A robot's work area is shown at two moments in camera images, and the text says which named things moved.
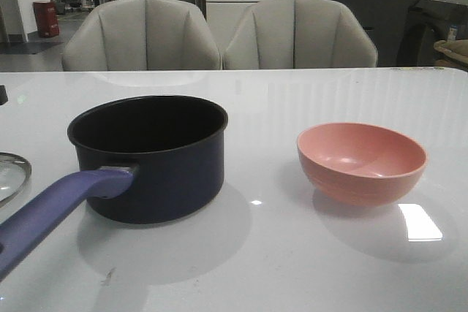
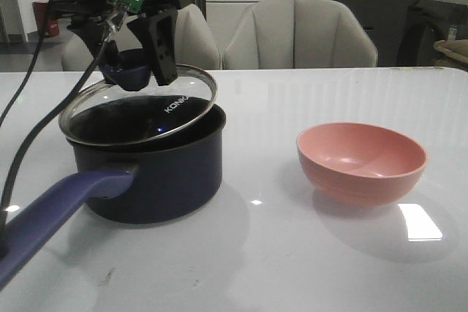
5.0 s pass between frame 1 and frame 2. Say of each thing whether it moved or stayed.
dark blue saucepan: stayed
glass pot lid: moved
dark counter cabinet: stayed
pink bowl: stayed
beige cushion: stayed
